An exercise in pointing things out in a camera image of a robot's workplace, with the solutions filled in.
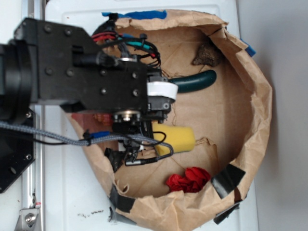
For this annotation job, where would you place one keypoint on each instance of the crumpled red cloth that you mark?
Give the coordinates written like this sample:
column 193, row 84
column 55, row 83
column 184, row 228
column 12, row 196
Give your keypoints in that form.
column 194, row 179

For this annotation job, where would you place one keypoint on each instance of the brown paper bag bin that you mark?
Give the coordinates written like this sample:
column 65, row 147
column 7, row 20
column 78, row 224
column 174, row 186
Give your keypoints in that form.
column 231, row 123

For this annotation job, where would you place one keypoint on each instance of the yellow sponge with green pad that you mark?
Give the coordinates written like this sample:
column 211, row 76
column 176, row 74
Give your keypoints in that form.
column 181, row 139

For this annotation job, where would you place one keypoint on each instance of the metal corner bracket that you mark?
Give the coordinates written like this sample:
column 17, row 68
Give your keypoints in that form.
column 28, row 220

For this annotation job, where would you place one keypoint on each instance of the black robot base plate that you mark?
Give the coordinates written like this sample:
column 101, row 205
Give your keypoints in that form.
column 16, row 155

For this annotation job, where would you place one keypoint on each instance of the dark green toy cucumber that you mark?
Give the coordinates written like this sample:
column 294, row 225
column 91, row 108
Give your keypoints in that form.
column 195, row 82

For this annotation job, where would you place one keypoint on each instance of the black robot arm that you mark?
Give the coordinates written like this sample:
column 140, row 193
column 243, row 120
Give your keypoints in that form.
column 54, row 64

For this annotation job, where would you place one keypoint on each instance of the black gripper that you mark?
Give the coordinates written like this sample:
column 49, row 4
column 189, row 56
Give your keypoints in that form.
column 134, row 96

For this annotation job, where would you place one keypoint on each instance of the aluminium frame rail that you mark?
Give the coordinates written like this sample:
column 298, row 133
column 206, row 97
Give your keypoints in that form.
column 33, row 195

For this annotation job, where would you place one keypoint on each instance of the orange spiral sea shell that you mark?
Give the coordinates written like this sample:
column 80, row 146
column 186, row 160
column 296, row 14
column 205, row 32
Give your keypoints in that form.
column 104, row 118

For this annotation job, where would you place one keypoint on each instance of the white plastic tray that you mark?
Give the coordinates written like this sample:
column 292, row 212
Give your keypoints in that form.
column 74, row 199

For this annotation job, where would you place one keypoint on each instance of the brown rough rock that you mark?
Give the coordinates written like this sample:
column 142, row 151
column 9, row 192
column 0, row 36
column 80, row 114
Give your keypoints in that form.
column 208, row 54

